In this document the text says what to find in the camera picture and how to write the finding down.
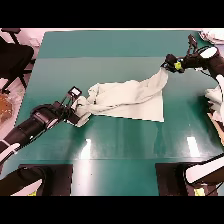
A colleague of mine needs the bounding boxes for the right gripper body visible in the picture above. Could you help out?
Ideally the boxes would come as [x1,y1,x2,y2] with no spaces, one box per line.
[162,53,185,74]

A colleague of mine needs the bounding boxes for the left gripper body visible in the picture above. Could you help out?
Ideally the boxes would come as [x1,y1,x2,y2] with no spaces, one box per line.
[58,99,83,125]

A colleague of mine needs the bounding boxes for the white shirt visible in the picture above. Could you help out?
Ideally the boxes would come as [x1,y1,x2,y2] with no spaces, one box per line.
[71,66,170,128]

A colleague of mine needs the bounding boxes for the white garment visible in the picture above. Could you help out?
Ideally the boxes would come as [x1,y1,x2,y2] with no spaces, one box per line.
[204,83,224,124]
[199,29,224,46]

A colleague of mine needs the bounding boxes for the black office chair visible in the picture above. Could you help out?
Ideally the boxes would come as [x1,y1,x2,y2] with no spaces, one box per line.
[0,28,37,95]

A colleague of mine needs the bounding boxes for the brown garment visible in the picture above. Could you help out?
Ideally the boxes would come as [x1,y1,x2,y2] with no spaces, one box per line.
[207,112,224,146]

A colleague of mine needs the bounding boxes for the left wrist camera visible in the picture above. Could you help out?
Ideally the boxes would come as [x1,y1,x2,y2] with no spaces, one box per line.
[61,85,83,107]

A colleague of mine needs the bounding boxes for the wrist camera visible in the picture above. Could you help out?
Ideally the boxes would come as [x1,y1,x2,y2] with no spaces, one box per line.
[61,85,83,107]
[186,33,200,57]

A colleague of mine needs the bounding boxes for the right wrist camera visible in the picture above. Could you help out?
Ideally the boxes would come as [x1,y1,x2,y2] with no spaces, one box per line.
[186,33,200,57]

